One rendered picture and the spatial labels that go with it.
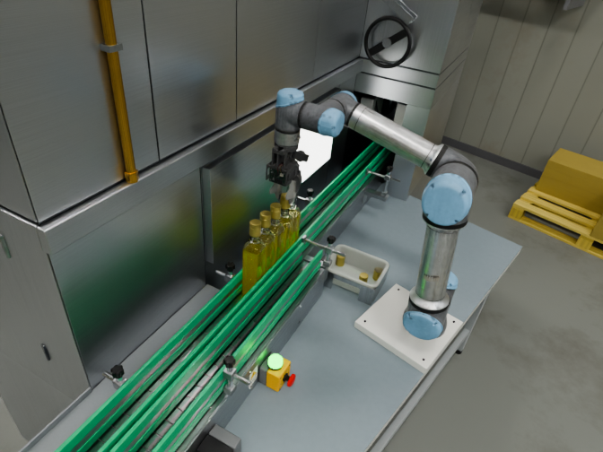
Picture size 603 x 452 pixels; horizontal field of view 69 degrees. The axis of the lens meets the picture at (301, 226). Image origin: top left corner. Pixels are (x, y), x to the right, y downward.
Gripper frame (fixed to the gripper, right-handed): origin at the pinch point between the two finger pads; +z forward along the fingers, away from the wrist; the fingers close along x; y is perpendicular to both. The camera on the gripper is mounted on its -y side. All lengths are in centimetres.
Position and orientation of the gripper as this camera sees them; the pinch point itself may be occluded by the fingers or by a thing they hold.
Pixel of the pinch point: (285, 197)
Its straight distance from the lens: 142.1
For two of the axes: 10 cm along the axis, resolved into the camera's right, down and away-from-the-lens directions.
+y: -4.7, 4.8, -7.4
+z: -0.9, 8.1, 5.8
